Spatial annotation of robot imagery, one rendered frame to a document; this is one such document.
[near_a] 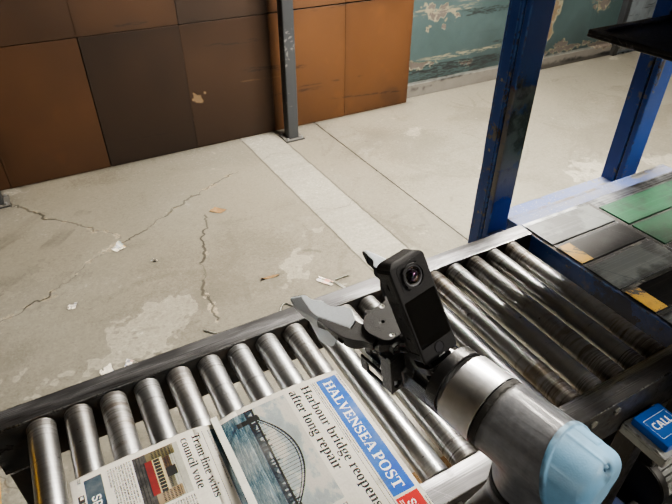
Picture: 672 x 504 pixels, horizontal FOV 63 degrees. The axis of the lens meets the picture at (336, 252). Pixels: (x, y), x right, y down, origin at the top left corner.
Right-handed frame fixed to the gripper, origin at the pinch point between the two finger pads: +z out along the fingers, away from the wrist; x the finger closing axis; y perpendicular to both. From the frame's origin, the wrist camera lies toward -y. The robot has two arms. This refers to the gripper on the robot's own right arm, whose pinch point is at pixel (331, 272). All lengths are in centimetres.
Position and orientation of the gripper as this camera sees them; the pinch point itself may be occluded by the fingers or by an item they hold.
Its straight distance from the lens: 66.3
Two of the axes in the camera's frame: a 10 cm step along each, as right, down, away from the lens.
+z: -6.3, -4.6, 6.3
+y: 1.1, 7.5, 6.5
